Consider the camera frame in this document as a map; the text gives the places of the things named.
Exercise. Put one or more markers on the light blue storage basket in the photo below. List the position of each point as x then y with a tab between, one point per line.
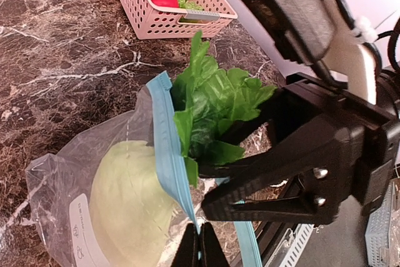
382	232

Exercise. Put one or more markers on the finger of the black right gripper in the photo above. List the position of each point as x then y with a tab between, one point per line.
290	183
272	125

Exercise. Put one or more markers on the grey slotted cable duct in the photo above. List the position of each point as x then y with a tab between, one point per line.
290	246

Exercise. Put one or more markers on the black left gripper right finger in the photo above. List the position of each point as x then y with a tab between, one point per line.
210	249

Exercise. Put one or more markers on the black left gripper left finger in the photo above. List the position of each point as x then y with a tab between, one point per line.
187	254

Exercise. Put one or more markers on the green grapes toy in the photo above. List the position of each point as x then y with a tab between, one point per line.
189	5

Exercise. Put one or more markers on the pink plastic basket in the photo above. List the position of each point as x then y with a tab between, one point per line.
150	21

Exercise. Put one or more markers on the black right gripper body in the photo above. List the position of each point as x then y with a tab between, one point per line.
369	133

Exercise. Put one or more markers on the clear zip top bag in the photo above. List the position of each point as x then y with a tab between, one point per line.
60	184

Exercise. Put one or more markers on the green leafy lettuce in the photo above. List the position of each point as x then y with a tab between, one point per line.
207	101

